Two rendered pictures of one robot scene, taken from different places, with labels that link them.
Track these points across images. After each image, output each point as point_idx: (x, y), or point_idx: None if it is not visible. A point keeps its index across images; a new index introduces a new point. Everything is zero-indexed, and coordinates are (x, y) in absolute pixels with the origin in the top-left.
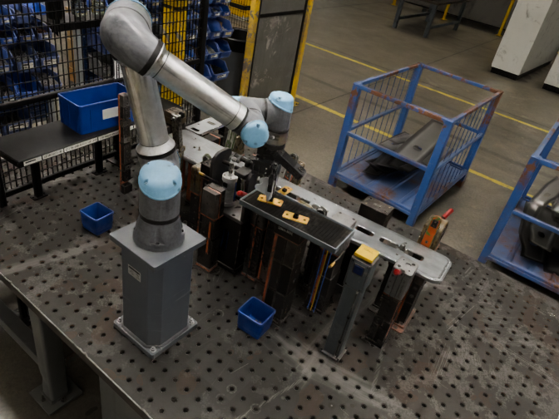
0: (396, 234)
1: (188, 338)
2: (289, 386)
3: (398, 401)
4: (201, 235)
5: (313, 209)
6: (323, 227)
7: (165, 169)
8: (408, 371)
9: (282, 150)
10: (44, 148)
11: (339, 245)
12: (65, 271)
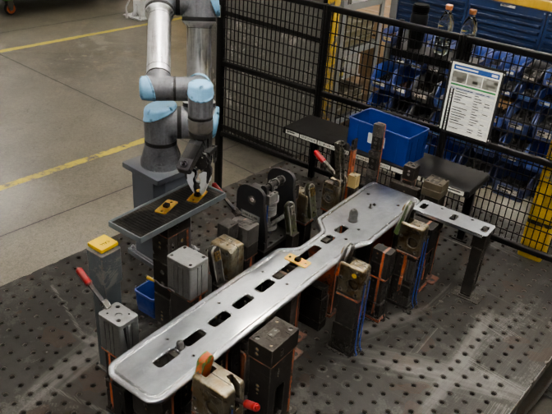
0: (213, 350)
1: (146, 269)
2: (78, 325)
3: (29, 407)
4: (162, 179)
5: (179, 217)
6: (149, 221)
7: (163, 105)
8: None
9: (197, 142)
10: (310, 132)
11: (113, 223)
12: (230, 209)
